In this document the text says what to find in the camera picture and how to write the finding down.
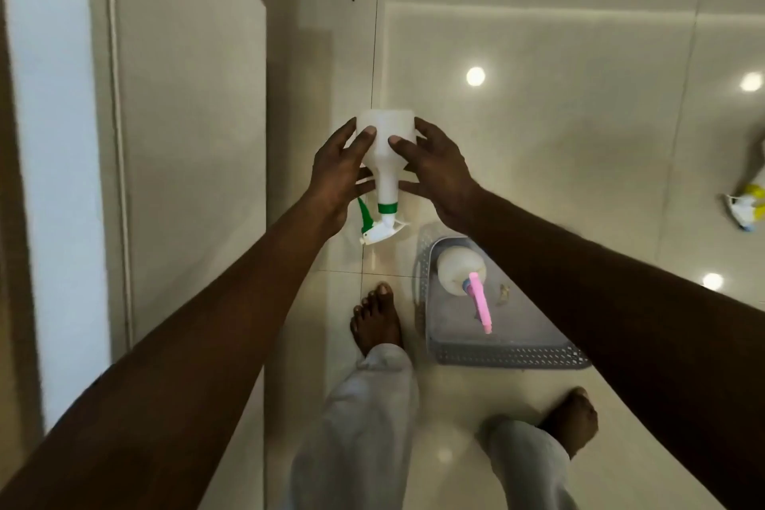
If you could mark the person's right hand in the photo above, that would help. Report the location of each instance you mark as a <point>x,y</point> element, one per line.
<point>442,181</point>

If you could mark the person's left hand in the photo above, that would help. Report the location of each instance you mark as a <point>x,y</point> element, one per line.
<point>332,184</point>

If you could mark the person's right thumb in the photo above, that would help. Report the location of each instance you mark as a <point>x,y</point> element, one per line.
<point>412,188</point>

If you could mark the person's right middle finger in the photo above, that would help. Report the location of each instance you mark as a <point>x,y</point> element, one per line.
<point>430,133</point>

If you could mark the person's left middle finger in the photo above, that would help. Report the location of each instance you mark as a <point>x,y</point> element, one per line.
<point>342,135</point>

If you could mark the person's left thumb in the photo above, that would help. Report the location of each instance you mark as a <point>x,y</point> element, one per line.
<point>366,188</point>

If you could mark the white spray bottle green trigger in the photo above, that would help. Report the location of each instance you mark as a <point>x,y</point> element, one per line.
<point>387,163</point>

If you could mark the person's left forearm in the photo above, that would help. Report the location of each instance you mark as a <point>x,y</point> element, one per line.
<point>197,348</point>

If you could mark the person's right forearm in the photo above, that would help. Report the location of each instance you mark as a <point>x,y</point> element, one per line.
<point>627,318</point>

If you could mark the white spray bottle pink trigger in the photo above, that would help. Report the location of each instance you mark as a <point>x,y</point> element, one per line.
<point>457,270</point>

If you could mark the person's left foot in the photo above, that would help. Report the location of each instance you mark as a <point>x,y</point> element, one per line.
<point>376,321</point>

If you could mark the person's foot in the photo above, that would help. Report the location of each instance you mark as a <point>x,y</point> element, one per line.
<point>574,417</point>
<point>376,321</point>

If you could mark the small brown scrap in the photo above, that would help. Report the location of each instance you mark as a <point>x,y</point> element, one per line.
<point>504,294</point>

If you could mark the grey perforated plastic basket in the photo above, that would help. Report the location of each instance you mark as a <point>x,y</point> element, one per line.
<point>514,342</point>

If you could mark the person's left trouser leg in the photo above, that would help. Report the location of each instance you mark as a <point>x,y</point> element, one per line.
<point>358,432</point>

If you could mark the person's trouser leg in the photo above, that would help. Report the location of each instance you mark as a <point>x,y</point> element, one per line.
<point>529,468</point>
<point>358,432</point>

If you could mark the person's right foot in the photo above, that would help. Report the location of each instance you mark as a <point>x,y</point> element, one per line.
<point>574,417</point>

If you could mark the person's right trouser leg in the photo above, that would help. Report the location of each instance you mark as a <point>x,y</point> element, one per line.
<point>529,468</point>

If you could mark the white spray bottle yellow collar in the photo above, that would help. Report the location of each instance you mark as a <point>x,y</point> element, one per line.
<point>747,205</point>

